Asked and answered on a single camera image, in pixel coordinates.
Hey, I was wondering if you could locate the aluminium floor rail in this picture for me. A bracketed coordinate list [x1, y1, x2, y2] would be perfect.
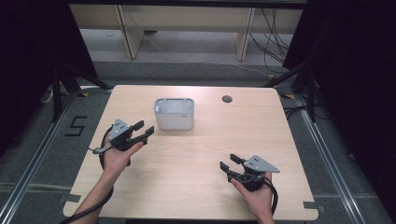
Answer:
[293, 93, 368, 224]
[0, 91, 78, 224]

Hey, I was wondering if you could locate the black curtain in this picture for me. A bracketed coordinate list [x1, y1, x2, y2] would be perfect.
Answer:
[0, 0, 98, 157]
[282, 0, 396, 216]

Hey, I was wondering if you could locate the grey tape strip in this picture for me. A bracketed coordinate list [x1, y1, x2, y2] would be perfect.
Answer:
[58, 193, 82, 204]
[303, 201, 327, 215]

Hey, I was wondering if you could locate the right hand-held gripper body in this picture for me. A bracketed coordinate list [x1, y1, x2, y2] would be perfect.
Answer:
[227, 154, 281, 192]

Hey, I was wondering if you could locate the white plastic container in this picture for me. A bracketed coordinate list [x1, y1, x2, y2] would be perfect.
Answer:
[153, 97, 195, 131]

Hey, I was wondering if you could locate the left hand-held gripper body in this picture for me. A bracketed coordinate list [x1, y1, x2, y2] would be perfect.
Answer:
[88, 117, 145, 156]

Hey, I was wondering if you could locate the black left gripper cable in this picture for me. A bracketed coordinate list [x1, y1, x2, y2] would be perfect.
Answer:
[59, 124, 115, 224]

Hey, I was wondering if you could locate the person's left hand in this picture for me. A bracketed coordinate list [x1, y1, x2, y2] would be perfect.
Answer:
[102, 133, 145, 176]

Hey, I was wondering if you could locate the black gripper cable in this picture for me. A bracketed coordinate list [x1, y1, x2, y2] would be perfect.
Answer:
[59, 124, 115, 224]
[262, 177, 279, 217]

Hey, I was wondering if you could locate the beige wooden desk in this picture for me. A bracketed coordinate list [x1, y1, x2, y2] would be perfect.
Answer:
[68, 3, 304, 63]

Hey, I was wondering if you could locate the black metal stand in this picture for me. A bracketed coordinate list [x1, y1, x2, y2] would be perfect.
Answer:
[262, 59, 319, 123]
[50, 63, 113, 123]

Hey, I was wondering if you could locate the white floor cable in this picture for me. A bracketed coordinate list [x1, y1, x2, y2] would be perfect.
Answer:
[199, 61, 271, 77]

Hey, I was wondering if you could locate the black floor cable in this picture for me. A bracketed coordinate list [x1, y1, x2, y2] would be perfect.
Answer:
[283, 104, 331, 121]

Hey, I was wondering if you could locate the bundle of black cables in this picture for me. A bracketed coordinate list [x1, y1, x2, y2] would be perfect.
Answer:
[248, 8, 295, 74]

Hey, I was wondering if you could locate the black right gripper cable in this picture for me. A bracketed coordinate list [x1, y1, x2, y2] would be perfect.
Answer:
[262, 177, 279, 217]

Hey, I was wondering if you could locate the person's right hand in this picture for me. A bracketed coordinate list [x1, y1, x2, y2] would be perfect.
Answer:
[230, 172, 276, 219]

